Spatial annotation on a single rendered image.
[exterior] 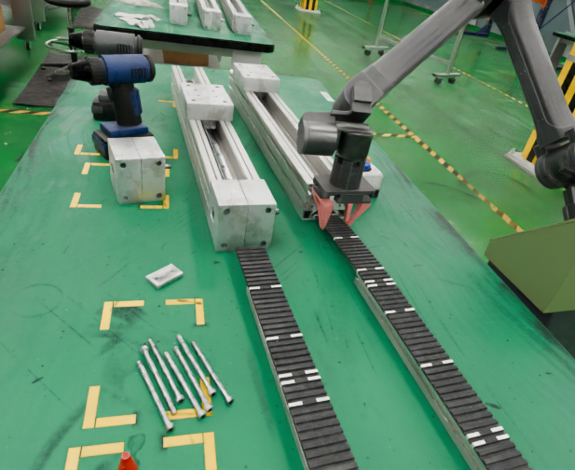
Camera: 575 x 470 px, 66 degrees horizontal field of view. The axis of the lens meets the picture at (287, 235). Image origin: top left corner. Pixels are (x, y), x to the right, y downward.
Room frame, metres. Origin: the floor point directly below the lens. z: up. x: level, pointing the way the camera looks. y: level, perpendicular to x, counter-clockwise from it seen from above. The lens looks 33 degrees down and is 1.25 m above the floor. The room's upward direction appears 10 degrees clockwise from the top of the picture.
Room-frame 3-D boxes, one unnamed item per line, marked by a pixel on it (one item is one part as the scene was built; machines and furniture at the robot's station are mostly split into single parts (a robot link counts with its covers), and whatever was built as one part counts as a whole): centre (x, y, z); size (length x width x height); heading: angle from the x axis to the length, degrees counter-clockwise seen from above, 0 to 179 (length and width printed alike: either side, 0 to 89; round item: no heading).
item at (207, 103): (1.09, 0.26, 0.87); 0.16 x 0.11 x 0.07; 23
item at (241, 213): (0.68, 0.08, 0.83); 0.12 x 0.09 x 0.10; 113
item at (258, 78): (1.39, 0.18, 0.87); 0.16 x 0.11 x 0.07; 23
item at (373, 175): (0.95, -0.13, 0.81); 0.10 x 0.08 x 0.06; 113
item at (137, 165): (0.78, 0.31, 0.83); 0.11 x 0.10 x 0.10; 122
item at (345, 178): (0.74, -0.09, 0.91); 0.10 x 0.07 x 0.07; 113
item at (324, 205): (0.74, -0.08, 0.84); 0.07 x 0.07 x 0.09; 23
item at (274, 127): (1.16, 0.09, 0.82); 0.80 x 0.10 x 0.09; 23
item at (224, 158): (1.09, 0.26, 0.82); 0.80 x 0.10 x 0.09; 23
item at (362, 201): (0.75, -0.10, 0.84); 0.07 x 0.07 x 0.09; 23
